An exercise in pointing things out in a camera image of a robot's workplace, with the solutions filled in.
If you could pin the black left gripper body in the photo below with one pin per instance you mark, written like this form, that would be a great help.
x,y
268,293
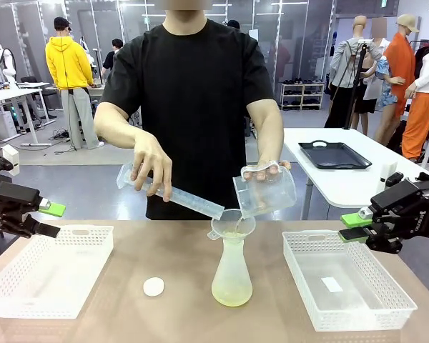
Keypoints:
x,y
10,200

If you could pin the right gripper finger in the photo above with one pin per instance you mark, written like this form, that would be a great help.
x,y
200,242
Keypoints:
x,y
354,234
354,218

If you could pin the translucent plastic conical flask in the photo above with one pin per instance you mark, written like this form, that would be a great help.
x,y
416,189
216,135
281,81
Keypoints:
x,y
232,282

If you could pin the white perforated plastic basket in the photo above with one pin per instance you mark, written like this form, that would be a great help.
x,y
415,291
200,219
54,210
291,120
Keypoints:
x,y
50,271
350,286

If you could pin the mannequin in grey shirt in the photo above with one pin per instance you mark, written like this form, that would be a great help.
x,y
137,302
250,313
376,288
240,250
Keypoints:
x,y
346,60

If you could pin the white shoe rack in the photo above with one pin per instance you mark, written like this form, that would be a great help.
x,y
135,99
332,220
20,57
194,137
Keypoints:
x,y
302,96

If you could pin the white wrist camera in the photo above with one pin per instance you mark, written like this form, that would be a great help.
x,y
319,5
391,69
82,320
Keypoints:
x,y
388,175
10,160

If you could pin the person's left forearm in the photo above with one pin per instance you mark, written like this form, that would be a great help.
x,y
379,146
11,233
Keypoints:
x,y
268,132

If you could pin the person in yellow hoodie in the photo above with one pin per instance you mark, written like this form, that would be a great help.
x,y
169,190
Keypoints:
x,y
68,64

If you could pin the black plastic tray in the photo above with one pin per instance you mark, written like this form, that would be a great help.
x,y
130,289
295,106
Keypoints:
x,y
334,155

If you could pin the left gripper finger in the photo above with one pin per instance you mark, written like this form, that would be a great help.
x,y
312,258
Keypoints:
x,y
39,228
53,209

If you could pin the person in black t-shirt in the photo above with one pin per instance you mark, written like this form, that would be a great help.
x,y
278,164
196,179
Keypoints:
x,y
193,107

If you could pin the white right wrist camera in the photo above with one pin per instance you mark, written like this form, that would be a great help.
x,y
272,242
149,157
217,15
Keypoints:
x,y
388,175

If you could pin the translucent plastic funnel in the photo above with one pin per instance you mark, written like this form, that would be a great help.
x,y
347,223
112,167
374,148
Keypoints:
x,y
232,225

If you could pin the black camera tripod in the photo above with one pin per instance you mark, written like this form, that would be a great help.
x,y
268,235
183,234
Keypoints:
x,y
357,71

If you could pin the long white desk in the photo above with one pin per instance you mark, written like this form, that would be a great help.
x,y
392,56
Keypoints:
x,y
7,93

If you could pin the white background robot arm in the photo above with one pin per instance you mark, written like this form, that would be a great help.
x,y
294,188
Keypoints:
x,y
9,68

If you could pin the round white flask cap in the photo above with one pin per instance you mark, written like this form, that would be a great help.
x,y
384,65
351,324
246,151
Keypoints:
x,y
153,287

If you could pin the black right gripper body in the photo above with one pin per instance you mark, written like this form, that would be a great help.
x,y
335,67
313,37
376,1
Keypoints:
x,y
407,214

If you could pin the mannequin in orange trousers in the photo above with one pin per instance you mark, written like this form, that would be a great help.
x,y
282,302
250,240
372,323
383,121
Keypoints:
x,y
420,118

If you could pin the mannequin in orange dress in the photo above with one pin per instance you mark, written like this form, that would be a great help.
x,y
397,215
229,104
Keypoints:
x,y
402,68

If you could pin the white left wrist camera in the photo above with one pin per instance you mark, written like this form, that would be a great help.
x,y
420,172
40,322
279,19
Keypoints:
x,y
10,160

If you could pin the person's right forearm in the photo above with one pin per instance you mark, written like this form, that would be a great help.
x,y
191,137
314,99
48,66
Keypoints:
x,y
118,134

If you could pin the clear plastic graduated cylinder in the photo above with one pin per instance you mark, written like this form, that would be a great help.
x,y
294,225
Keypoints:
x,y
196,203

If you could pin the seated person in black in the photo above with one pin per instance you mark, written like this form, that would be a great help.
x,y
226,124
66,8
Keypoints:
x,y
111,60

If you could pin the person's left hand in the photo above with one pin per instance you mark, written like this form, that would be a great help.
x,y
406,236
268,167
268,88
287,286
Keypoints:
x,y
268,169

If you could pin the clear plastic beaker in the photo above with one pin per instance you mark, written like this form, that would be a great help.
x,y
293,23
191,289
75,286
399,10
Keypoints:
x,y
271,194

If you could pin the person's right hand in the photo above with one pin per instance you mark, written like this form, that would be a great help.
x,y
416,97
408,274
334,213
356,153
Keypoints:
x,y
153,168

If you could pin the white side table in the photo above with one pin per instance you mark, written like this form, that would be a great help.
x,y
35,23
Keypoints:
x,y
389,143

